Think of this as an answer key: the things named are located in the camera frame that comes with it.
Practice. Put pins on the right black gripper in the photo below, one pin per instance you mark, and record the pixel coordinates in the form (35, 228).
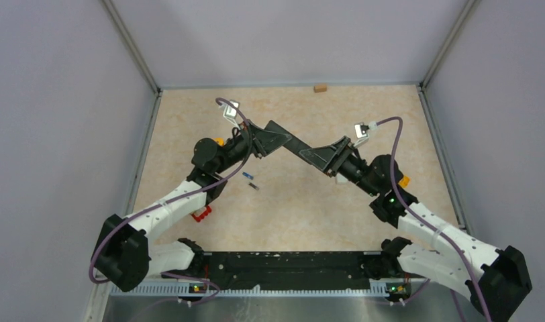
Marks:
(333, 156)

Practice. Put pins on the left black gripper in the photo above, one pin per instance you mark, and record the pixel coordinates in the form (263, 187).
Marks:
(268, 141)

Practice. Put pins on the blue battery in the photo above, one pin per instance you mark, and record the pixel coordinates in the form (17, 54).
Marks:
(249, 176)

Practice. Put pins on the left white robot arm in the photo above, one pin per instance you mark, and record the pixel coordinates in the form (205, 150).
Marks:
(125, 253)

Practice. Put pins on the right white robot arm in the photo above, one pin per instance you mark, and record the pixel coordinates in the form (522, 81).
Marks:
(496, 281)

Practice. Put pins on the red yellow toy block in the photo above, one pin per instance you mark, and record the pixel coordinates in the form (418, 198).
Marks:
(219, 141)

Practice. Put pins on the black battery right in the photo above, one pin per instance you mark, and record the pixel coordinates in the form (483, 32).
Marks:
(253, 186)

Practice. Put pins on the small wooden block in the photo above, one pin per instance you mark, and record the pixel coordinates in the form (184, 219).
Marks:
(320, 88)

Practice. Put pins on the red toy basket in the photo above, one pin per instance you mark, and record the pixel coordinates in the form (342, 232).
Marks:
(200, 214)

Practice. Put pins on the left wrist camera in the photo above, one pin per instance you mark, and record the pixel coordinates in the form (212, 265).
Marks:
(229, 112)

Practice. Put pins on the yellow triangle frame toy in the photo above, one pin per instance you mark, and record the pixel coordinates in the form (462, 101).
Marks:
(404, 182)

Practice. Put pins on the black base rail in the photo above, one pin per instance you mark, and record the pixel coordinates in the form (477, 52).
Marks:
(316, 271)

